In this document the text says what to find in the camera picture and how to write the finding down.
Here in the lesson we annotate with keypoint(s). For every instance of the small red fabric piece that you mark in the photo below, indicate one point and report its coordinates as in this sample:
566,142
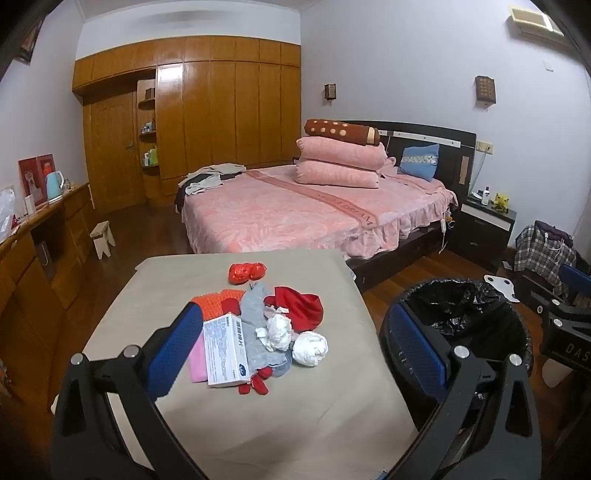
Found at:
258,385

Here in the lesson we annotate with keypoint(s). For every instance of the small wooden stool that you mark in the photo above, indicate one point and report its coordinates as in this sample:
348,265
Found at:
102,235

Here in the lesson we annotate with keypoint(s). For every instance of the red cloth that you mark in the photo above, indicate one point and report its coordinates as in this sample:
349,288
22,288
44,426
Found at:
300,309

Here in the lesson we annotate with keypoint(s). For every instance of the grey knitted cloth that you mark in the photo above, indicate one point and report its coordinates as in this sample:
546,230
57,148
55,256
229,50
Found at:
254,314

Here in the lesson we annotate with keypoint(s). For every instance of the dark wooden bed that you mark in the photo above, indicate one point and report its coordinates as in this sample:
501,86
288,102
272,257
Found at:
448,161

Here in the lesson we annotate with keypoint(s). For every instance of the dark nightstand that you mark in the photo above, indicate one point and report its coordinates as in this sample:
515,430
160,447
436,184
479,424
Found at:
480,230

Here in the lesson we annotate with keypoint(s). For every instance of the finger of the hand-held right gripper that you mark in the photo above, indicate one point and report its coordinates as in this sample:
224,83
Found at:
575,279
561,311

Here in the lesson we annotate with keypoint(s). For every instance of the green bottle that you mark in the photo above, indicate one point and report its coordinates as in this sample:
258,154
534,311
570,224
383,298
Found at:
153,157

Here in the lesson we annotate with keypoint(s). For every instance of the pink bedspread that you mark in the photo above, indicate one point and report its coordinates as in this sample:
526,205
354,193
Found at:
277,207

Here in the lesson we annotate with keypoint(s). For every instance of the beige garment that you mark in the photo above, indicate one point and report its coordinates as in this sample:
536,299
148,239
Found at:
203,184

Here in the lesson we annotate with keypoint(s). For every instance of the plaid cloth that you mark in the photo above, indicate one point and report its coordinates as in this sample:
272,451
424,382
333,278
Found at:
538,251

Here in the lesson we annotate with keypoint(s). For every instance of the red picture box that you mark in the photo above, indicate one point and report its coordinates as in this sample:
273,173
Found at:
32,175

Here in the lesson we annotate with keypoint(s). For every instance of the wooden wardrobe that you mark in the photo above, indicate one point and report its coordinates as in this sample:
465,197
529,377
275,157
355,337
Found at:
221,115

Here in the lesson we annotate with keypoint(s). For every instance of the yellow plush toy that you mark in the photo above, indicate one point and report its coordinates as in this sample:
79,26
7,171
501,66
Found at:
501,201

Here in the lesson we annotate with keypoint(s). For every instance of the dark purple garment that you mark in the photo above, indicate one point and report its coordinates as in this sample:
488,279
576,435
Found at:
554,229

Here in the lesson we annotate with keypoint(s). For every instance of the wall air conditioner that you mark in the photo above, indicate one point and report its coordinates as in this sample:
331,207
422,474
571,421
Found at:
535,21

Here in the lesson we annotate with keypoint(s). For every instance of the light blue kettle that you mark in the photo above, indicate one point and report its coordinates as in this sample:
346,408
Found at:
54,184

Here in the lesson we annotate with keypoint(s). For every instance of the stacked pink pillows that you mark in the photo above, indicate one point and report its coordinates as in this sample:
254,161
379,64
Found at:
341,152

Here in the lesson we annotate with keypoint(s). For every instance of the white plastic bag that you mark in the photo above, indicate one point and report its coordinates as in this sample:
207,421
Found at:
7,212

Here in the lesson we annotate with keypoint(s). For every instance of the white tissue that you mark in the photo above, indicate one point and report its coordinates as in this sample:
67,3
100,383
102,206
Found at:
279,332
310,348

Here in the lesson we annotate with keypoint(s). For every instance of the blue cushion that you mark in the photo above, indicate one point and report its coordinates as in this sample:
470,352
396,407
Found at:
418,161

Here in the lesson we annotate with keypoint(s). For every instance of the wooden corner shelf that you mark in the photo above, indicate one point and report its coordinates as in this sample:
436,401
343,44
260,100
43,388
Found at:
147,104

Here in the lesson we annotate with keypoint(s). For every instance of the small wooden wall lamp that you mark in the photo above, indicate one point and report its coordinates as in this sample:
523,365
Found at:
329,91

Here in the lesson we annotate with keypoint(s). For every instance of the wooden door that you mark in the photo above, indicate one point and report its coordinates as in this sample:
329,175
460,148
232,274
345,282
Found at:
111,152

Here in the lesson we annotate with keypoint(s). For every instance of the white bathroom scale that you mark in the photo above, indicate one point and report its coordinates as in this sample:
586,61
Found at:
501,284

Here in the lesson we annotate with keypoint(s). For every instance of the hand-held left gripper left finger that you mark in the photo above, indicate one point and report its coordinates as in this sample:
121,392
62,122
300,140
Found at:
175,341

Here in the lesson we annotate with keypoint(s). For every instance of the white medicine box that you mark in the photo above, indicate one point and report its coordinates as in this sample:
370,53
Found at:
224,350

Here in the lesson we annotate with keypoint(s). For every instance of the red plastic bag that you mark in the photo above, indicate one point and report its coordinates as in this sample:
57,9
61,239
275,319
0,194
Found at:
247,272

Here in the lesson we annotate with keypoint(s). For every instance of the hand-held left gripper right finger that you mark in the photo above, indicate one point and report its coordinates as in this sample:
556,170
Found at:
418,344

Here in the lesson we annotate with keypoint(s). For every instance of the small pink blanket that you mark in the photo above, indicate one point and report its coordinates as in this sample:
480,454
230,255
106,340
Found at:
388,167

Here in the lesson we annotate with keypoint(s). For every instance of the pink folded quilt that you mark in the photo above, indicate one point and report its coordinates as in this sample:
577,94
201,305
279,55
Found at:
337,175

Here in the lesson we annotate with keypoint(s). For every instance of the wooden sideboard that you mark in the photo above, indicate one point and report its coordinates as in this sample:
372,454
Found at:
37,286

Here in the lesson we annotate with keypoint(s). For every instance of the large wooden wall lamp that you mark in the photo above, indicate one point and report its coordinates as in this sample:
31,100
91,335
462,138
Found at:
485,88

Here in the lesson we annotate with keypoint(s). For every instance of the orange knitted cloth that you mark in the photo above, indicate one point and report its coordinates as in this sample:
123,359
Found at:
210,302

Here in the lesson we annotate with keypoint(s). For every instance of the black lined trash bin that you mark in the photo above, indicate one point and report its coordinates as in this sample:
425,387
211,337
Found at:
461,300

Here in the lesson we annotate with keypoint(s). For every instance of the brown dotted bolster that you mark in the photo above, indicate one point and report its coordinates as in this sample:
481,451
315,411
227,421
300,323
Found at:
337,130

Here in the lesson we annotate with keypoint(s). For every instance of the white lotion bottle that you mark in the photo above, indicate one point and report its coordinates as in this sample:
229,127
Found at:
485,196

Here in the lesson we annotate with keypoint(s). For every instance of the pink knitted cloth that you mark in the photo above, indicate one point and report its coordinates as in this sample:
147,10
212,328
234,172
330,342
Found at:
198,364

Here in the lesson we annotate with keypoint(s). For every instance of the wall socket plate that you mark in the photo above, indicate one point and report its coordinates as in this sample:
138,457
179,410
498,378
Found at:
485,147

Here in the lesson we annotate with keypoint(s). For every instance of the framed wall poster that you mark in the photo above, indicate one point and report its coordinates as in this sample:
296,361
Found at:
30,44

